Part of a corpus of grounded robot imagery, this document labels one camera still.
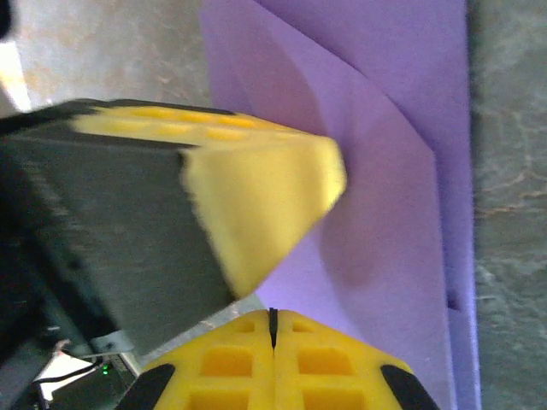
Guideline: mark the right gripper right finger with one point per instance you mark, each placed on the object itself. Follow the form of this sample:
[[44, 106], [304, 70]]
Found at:
[[325, 371]]

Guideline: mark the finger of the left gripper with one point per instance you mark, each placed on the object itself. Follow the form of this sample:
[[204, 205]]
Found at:
[[256, 200]]

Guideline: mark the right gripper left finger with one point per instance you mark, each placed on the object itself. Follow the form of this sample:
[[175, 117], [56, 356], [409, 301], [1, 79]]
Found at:
[[231, 371]]

